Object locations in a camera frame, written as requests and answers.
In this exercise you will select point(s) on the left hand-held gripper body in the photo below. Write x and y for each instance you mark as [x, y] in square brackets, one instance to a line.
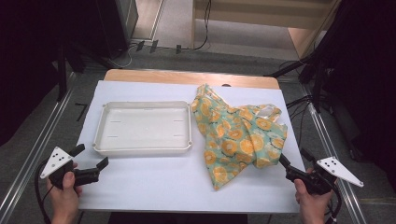
[55, 160]

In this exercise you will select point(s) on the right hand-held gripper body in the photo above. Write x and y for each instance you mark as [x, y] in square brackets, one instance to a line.
[337, 171]

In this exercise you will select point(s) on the yellow floral cloth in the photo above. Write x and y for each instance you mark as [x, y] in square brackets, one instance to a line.
[239, 137]

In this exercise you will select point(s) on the white plastic tray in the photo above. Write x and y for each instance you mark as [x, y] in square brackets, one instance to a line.
[143, 127]

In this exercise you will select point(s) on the person's left hand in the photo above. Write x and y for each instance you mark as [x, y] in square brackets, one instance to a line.
[65, 202]

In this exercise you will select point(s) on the person's right hand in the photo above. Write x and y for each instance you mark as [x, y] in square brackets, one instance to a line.
[313, 207]

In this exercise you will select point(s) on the white table mat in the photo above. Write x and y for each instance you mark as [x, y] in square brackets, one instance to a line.
[149, 183]

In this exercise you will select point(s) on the black tripod stand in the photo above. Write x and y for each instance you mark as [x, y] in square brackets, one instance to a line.
[317, 81]

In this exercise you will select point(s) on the black cabinet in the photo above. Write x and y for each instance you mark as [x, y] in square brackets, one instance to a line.
[115, 25]

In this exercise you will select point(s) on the light wooden shelf unit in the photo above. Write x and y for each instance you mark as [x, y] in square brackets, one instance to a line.
[261, 15]

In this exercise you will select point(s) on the aluminium floor rail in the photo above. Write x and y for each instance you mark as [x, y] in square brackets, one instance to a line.
[336, 146]
[34, 152]

